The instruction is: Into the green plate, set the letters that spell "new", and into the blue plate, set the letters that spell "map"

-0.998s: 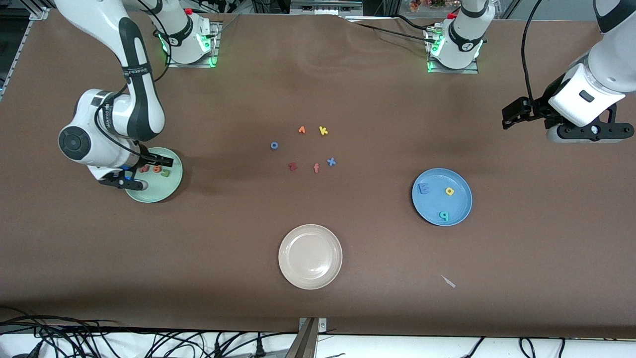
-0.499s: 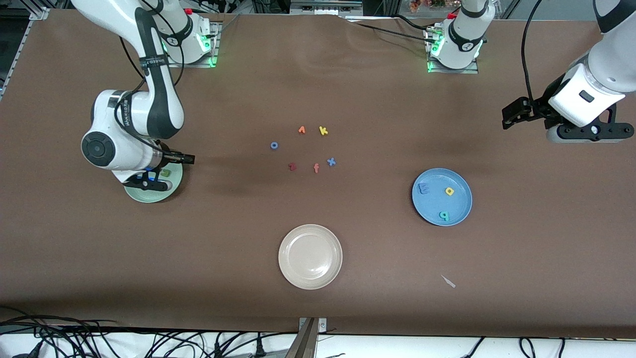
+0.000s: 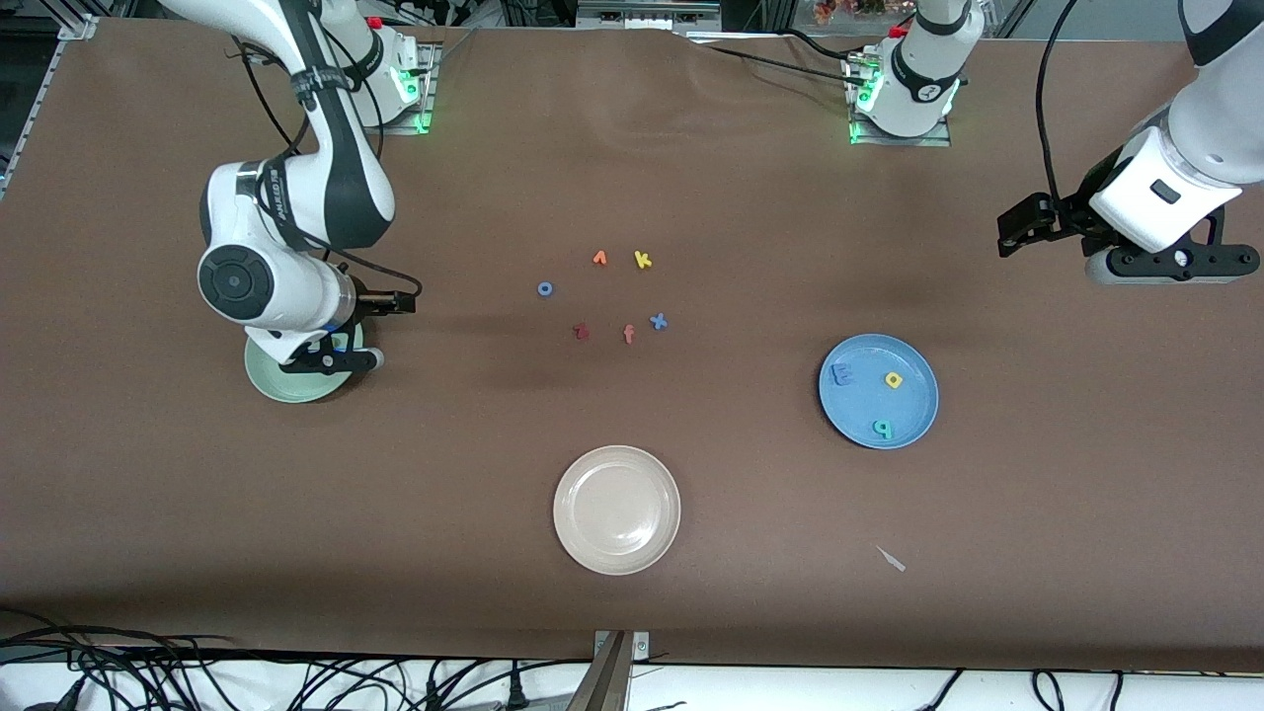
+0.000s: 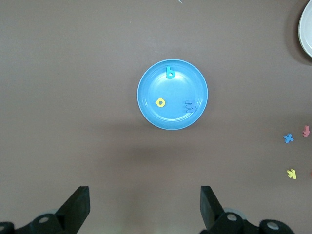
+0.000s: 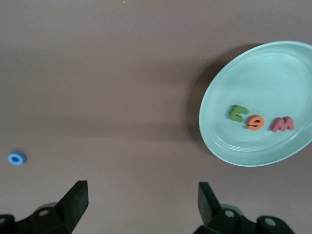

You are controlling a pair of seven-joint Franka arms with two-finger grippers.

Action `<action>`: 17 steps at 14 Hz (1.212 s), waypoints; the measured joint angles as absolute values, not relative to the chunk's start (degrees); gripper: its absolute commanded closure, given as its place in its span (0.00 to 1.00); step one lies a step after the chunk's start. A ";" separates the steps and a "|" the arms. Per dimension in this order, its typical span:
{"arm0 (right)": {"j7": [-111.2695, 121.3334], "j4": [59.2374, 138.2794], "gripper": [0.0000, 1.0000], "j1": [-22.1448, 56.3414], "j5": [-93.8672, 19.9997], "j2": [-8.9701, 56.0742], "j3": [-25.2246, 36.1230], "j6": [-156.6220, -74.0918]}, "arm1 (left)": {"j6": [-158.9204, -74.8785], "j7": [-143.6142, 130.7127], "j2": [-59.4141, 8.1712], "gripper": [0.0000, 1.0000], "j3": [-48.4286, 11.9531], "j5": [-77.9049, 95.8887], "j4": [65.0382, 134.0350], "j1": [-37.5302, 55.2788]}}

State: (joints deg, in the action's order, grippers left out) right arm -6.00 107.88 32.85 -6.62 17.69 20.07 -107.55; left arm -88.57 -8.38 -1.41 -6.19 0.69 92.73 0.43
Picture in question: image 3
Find tangled black floor cables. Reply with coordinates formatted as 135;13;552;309
0;607;593;711

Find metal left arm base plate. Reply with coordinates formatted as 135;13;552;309
849;54;954;147

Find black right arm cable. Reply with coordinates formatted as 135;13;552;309
229;35;424;297

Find light green plate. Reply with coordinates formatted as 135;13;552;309
244;331;366;404

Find metal table edge bracket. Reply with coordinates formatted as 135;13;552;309
565;630;651;711

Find brown table cover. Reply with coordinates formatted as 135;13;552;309
0;18;1264;672

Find aluminium frame profile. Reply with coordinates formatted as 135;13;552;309
0;0;100;198

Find black cable on table cover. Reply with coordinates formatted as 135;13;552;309
691;30;875;90

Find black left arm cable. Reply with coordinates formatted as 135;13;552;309
1033;0;1083;203

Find beige plate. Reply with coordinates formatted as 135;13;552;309
553;444;682;577

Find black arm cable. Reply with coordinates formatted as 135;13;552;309
229;35;424;297
1033;0;1083;203

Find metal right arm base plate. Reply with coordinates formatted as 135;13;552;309
329;41;440;136

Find blue plate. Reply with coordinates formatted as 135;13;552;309
818;334;939;450

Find loose black floor cables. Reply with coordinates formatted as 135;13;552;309
918;670;1127;711

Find grey metal box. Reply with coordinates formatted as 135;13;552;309
576;0;722;33

